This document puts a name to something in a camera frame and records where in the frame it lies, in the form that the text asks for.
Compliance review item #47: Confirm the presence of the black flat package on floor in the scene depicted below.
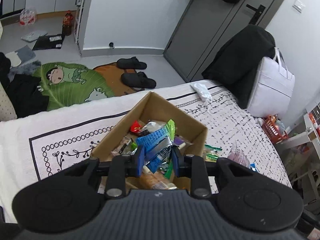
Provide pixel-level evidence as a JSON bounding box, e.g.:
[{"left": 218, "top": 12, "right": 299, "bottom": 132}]
[{"left": 33, "top": 34, "right": 65, "bottom": 51}]

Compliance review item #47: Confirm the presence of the green biscuit packet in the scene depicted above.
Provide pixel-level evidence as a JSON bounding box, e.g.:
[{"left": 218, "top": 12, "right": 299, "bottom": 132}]
[{"left": 203, "top": 144, "right": 222, "bottom": 163}]

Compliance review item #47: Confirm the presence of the black slipper far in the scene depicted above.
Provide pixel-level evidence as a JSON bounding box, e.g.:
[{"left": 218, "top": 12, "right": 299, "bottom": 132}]
[{"left": 116, "top": 56, "right": 147, "bottom": 70}]

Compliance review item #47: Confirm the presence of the white patterned bed blanket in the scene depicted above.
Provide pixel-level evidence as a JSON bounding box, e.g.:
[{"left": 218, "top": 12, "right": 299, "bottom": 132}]
[{"left": 0, "top": 79, "right": 293, "bottom": 224}]

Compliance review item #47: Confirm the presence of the dark soda bottle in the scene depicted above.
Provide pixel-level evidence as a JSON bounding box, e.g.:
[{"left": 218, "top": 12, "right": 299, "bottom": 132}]
[{"left": 62, "top": 11, "right": 74, "bottom": 36}]

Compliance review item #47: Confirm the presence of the light blue candy packet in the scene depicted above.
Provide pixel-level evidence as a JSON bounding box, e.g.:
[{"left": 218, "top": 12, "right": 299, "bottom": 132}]
[{"left": 250, "top": 163, "right": 259, "bottom": 172}]

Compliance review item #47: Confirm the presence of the black slipper near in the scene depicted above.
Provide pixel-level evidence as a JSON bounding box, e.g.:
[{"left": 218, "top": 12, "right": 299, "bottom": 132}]
[{"left": 120, "top": 72, "right": 157, "bottom": 89}]

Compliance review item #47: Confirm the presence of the white laptop tote bag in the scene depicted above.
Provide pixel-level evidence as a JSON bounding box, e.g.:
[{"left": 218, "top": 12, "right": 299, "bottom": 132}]
[{"left": 247, "top": 47, "right": 295, "bottom": 118}]

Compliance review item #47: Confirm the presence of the red plastic basket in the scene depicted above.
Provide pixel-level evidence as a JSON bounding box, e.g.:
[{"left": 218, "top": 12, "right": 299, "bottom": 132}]
[{"left": 262, "top": 115, "right": 289, "bottom": 144}]

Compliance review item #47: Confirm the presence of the blue snack packet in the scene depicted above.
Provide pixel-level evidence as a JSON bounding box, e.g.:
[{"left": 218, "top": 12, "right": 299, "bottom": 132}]
[{"left": 136, "top": 126, "right": 172, "bottom": 173}]

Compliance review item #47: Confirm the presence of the red snack bar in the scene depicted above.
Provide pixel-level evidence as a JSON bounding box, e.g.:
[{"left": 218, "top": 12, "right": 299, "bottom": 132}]
[{"left": 130, "top": 121, "right": 143, "bottom": 134}]

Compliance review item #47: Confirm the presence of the purple wafer snack pack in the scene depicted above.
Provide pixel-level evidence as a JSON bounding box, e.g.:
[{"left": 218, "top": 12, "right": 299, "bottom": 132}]
[{"left": 174, "top": 135, "right": 193, "bottom": 150}]

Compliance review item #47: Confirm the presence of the white desk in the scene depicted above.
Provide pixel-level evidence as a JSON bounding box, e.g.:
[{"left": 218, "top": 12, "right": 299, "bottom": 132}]
[{"left": 277, "top": 114, "right": 320, "bottom": 156}]

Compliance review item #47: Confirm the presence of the grey door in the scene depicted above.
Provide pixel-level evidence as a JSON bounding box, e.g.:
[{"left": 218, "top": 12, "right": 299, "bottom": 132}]
[{"left": 164, "top": 0, "right": 283, "bottom": 82}]

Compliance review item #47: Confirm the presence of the small green snack packet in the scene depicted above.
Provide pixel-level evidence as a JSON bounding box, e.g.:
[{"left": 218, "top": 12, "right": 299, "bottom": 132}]
[{"left": 165, "top": 119, "right": 176, "bottom": 141}]

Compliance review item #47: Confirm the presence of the white face mask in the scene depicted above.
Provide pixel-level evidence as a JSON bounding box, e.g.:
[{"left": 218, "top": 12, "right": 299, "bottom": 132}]
[{"left": 190, "top": 83, "right": 212, "bottom": 102}]

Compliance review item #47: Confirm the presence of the orange cracker packet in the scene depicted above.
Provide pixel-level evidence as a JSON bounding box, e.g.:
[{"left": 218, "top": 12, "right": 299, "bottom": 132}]
[{"left": 139, "top": 172, "right": 177, "bottom": 190}]

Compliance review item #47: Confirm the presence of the green red snack bag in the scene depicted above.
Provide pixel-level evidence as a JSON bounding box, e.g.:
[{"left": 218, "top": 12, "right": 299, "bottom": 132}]
[{"left": 164, "top": 162, "right": 173, "bottom": 180}]

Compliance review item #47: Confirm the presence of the green cartoon floor mat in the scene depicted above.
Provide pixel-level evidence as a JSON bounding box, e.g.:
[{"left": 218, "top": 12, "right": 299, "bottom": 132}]
[{"left": 33, "top": 62, "right": 115, "bottom": 111}]

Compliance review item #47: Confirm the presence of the black slipper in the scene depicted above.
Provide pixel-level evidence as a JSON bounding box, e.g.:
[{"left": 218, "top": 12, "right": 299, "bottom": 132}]
[
  {"left": 120, "top": 72, "right": 157, "bottom": 89},
  {"left": 116, "top": 56, "right": 147, "bottom": 70}
]

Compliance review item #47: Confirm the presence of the clear dark snack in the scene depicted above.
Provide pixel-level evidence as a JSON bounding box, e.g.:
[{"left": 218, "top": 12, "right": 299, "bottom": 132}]
[{"left": 140, "top": 121, "right": 166, "bottom": 133}]

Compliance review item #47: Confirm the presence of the black jacket on chair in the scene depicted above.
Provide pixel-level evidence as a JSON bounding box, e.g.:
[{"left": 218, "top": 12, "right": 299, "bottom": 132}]
[{"left": 202, "top": 24, "right": 276, "bottom": 109}]

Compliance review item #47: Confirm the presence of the white light switch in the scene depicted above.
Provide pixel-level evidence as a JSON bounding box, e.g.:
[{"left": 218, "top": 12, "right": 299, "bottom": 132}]
[{"left": 292, "top": 0, "right": 305, "bottom": 13}]

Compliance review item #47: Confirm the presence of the orange floor mat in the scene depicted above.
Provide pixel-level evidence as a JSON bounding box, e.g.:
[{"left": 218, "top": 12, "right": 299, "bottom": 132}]
[{"left": 93, "top": 62, "right": 139, "bottom": 96}]

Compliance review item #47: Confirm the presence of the brown cardboard box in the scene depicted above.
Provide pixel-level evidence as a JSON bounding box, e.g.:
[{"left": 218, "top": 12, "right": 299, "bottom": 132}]
[{"left": 90, "top": 91, "right": 209, "bottom": 190}]

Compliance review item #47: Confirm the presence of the black door handle lock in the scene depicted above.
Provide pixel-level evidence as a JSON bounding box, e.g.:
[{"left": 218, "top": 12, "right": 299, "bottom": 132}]
[{"left": 246, "top": 4, "right": 266, "bottom": 25}]

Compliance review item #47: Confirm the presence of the white narrow rack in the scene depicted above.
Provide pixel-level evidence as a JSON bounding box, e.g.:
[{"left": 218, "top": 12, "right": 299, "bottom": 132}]
[{"left": 73, "top": 0, "right": 85, "bottom": 48}]

